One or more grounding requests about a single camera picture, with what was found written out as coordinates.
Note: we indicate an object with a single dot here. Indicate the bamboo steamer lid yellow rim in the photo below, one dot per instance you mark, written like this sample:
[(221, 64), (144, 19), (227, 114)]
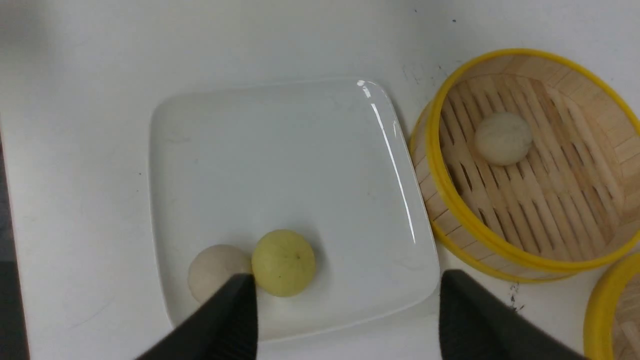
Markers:
[(611, 328)]

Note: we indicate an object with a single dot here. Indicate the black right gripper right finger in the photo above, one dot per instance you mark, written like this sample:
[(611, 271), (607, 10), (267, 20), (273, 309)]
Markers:
[(473, 324)]

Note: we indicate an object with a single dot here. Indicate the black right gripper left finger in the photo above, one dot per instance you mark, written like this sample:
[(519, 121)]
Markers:
[(225, 327)]

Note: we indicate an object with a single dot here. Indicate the white steamed bun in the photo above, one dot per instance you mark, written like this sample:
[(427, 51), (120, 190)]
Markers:
[(213, 267), (503, 138)]

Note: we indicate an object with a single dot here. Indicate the yellow steamed bun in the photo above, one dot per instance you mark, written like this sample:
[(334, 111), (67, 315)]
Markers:
[(283, 263)]

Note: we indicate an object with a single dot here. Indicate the bamboo steamer basket yellow rim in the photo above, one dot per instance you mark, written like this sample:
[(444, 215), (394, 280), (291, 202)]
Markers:
[(571, 205)]

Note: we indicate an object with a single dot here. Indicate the white rectangular plate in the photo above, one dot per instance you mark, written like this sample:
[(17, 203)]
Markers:
[(326, 159)]

